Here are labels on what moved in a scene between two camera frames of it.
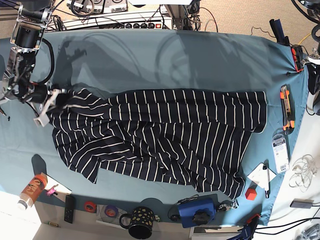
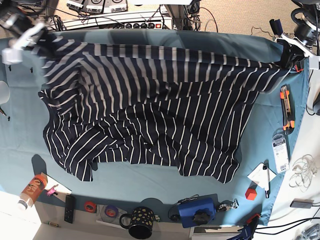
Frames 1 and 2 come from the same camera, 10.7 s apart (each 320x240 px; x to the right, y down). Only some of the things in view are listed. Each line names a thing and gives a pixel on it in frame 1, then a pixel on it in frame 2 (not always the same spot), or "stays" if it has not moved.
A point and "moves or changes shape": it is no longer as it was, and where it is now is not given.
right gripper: [313, 74] to [294, 50]
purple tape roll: [111, 211] stays
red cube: [250, 194] stays
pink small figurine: [52, 190] stays
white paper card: [257, 175] stays
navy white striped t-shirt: [199, 138] moves or changes shape
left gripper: [17, 84] to [14, 54]
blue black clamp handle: [277, 27] stays
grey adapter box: [302, 203] stays
